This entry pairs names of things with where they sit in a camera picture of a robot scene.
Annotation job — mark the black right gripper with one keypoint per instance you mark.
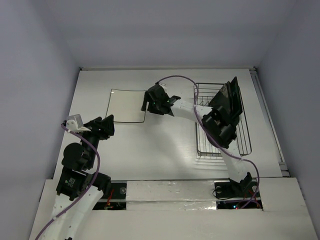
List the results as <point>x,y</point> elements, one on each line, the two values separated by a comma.
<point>152,103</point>

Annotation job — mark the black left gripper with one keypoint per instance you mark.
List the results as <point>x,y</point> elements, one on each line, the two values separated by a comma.
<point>104,127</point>

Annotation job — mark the white square plate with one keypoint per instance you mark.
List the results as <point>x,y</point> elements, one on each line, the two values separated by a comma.
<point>125,106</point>

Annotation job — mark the black floral square plate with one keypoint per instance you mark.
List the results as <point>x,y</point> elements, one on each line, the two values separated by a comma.
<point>222,98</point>

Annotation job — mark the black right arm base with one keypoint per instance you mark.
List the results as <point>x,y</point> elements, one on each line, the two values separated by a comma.
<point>224,190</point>

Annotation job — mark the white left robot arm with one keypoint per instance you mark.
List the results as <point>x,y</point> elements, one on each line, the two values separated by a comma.
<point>77,190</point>

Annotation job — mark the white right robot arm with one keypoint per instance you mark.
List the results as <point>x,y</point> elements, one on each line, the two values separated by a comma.
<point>219,120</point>

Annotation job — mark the white foam front block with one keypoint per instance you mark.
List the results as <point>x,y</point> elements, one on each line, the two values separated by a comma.
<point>169,195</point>

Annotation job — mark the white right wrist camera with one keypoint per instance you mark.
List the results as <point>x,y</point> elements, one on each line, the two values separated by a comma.
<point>163,85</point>

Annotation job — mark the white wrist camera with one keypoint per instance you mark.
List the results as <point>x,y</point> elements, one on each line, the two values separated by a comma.
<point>74,123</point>
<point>163,85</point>

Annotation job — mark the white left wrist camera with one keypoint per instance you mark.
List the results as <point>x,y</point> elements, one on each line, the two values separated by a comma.
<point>74,123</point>

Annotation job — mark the metal wire dish rack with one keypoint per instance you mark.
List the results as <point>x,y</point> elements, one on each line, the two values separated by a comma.
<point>204,149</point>

